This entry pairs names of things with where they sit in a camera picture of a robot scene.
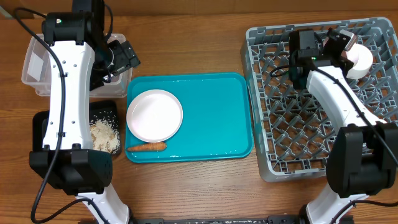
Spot food scraps in bowl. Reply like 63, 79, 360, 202
90, 120, 120, 154

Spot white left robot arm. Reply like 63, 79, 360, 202
29, 1, 140, 223

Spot white round bowl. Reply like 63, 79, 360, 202
346, 44, 373, 80

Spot pink plate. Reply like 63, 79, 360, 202
126, 90, 183, 143

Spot pink bowl with food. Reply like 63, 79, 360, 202
341, 37, 359, 63

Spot orange carrot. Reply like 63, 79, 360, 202
126, 142, 167, 152

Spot grey dishwasher rack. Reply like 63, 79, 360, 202
241, 17, 397, 182

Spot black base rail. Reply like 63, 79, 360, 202
129, 215, 305, 224

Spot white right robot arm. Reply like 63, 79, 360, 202
289, 29, 397, 223

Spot clear plastic bin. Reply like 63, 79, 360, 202
21, 37, 132, 98

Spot teal plastic tray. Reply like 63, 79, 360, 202
126, 72, 254, 163

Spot black tray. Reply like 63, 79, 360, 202
32, 100, 122, 157

